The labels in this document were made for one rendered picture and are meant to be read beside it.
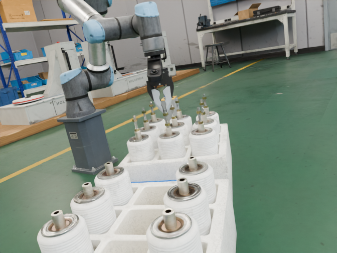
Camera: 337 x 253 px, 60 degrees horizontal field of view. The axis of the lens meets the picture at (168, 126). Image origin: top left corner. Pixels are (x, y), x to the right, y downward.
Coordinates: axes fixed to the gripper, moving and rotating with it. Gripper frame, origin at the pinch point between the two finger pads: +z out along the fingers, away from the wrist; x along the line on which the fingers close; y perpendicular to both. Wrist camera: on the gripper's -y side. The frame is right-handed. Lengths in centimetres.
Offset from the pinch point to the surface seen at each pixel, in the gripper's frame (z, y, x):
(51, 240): 10, -53, 23
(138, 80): 17, 304, 44
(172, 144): 12.0, -4.2, -0.6
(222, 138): 17.0, 7.3, -19.6
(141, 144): 10.8, -1.6, 10.3
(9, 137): 31, 141, 144
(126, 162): 17.0, -1.0, 17.4
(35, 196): 35, 23, 68
